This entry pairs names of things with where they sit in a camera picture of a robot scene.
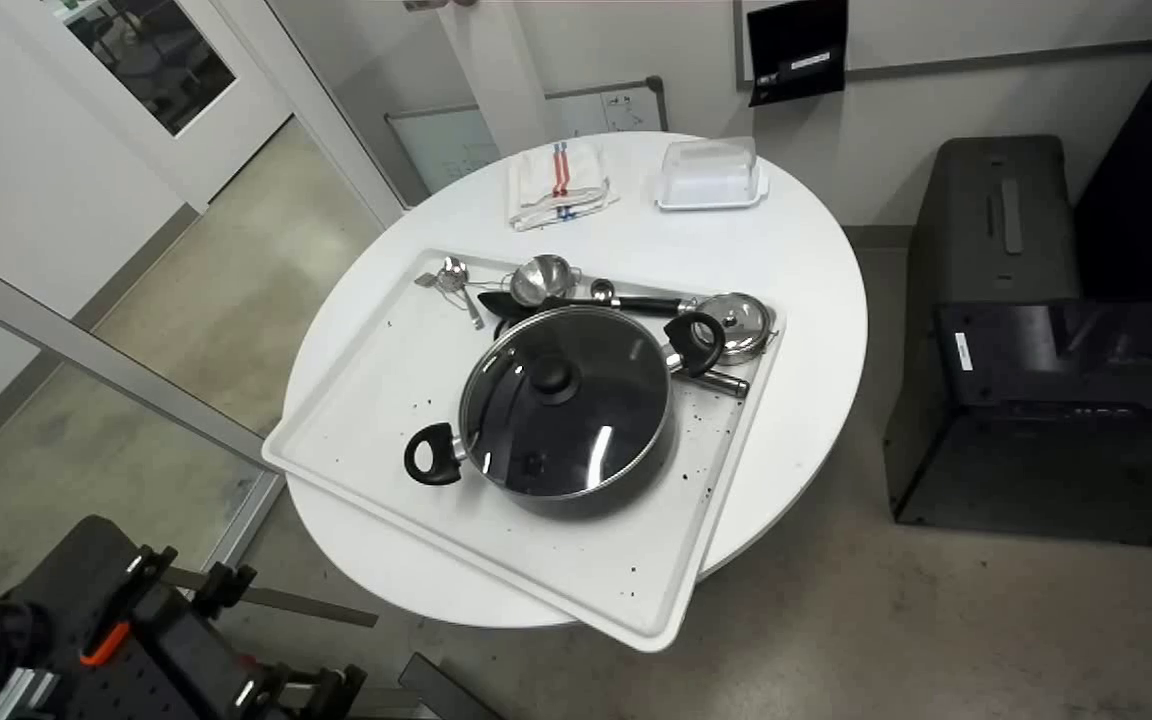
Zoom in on black cooking pot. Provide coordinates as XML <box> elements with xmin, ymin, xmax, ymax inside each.
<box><xmin>405</xmin><ymin>310</ymin><xmax>726</xmax><ymax>514</ymax></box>

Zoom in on glass pot lid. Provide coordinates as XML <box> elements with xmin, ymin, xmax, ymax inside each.
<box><xmin>462</xmin><ymin>310</ymin><xmax>673</xmax><ymax>501</ymax></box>

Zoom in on white folded towel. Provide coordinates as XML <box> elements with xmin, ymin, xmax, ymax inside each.
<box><xmin>503</xmin><ymin>141</ymin><xmax>612</xmax><ymax>231</ymax></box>

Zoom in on metal spoon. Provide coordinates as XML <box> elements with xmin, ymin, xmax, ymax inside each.
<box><xmin>415</xmin><ymin>256</ymin><xmax>484</xmax><ymax>325</ymax></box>

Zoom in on steel ladle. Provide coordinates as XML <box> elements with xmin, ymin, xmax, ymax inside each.
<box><xmin>508</xmin><ymin>253</ymin><xmax>577</xmax><ymax>310</ymax></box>

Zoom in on black cabinet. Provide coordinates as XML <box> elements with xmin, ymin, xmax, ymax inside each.
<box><xmin>886</xmin><ymin>82</ymin><xmax>1152</xmax><ymax>550</ymax></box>

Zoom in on round white table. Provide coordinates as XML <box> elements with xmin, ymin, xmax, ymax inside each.
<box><xmin>282</xmin><ymin>129</ymin><xmax>871</xmax><ymax>632</ymax></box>

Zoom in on steel measuring cup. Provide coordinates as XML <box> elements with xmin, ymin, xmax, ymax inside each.
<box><xmin>697</xmin><ymin>292</ymin><xmax>777</xmax><ymax>363</ymax></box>

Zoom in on white plastic tray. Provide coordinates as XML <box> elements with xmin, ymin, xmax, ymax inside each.
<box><xmin>265</xmin><ymin>253</ymin><xmax>777</xmax><ymax>651</ymax></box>

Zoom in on black robot base clamps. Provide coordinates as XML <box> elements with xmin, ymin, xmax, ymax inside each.
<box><xmin>0</xmin><ymin>516</ymin><xmax>366</xmax><ymax>720</ymax></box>

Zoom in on clear plastic container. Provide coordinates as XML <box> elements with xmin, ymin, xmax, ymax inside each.
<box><xmin>653</xmin><ymin>141</ymin><xmax>767</xmax><ymax>211</ymax></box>

